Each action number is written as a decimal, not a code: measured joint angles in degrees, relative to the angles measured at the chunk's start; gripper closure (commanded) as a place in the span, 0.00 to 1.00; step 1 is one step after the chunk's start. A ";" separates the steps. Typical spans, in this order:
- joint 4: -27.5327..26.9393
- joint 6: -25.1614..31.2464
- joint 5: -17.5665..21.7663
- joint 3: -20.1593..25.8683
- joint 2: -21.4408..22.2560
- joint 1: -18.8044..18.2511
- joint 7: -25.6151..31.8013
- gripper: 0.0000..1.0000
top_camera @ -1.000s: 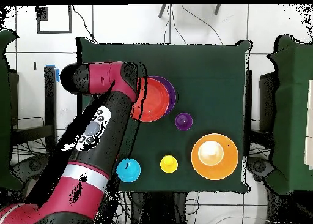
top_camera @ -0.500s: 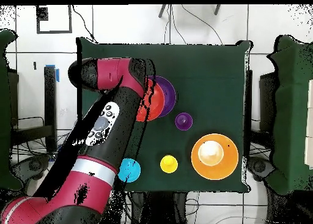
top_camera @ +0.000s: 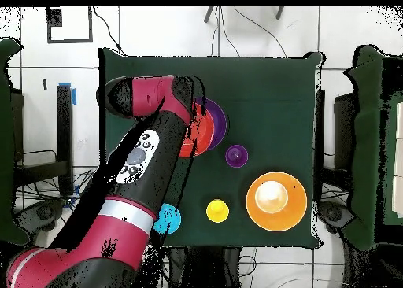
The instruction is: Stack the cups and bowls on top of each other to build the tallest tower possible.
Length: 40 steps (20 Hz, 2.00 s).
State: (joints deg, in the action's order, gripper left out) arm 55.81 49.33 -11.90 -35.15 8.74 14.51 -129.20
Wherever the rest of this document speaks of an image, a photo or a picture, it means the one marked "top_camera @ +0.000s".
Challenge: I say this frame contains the white boxes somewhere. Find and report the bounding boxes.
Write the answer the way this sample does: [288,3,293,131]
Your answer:
[391,101,403,220]

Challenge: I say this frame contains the thin black cable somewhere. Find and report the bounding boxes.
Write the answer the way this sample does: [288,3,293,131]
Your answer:
[232,6,288,58]

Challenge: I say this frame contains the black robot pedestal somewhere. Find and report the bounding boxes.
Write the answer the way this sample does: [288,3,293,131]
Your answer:
[168,246,244,288]

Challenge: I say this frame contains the black pedestal leg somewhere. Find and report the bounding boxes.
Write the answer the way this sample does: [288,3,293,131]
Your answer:
[317,201,355,234]
[13,198,67,234]

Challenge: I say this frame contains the large purple plastic bowl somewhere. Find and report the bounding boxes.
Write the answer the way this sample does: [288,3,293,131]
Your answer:
[193,97,228,152]

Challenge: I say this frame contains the yellow plastic cup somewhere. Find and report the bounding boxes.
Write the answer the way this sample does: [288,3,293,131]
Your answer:
[205,198,230,223]

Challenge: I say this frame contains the green cloth side table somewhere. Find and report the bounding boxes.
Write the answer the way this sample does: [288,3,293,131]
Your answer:
[0,37,31,246]
[341,45,403,252]

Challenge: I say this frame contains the black square frame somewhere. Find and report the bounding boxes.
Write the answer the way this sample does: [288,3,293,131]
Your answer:
[46,6,94,44]

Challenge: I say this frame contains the orange shallow plastic bowl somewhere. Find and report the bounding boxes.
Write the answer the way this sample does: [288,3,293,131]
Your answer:
[177,102,216,159]

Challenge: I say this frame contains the black cable tangle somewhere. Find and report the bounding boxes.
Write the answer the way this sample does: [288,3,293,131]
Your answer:
[15,166,102,238]

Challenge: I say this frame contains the purple plastic cup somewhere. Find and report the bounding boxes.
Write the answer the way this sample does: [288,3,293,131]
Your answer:
[224,144,250,168]

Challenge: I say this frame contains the small cyan plastic bowl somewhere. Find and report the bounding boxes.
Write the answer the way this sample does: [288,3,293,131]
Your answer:
[153,203,183,236]

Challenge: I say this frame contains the dark green tablecloth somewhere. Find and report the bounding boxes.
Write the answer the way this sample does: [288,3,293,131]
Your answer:
[98,47,325,249]

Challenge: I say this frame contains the large yellow plastic bowl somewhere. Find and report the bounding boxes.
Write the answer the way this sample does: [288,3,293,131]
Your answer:
[246,171,309,233]

